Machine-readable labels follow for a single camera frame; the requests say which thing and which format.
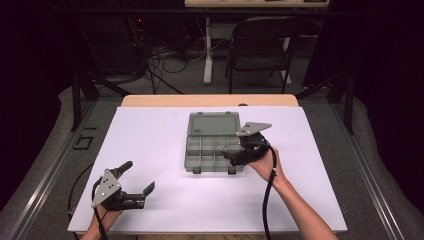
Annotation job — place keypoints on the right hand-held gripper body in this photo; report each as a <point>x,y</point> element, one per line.
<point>253,146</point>

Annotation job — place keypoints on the aluminium floor rail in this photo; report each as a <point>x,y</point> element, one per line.
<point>370,183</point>
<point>46,180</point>

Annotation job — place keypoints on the person's left hand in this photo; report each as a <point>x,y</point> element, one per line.
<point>106,218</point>

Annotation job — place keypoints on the white table mat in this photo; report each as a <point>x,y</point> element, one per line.
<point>150,143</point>

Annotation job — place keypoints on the person's right hand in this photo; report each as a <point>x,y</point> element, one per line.
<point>268,166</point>

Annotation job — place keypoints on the translucent grey compartment organizer box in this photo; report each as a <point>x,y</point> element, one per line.
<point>210,146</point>

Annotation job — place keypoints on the black metal stand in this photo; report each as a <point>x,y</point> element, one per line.
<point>83,93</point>
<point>343,96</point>

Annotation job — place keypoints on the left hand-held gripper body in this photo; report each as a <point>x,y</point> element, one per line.
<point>108,190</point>

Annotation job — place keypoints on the black folding chair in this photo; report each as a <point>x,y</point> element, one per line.
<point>263,40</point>

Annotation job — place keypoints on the desk with white legs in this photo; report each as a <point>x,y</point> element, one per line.
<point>208,50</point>

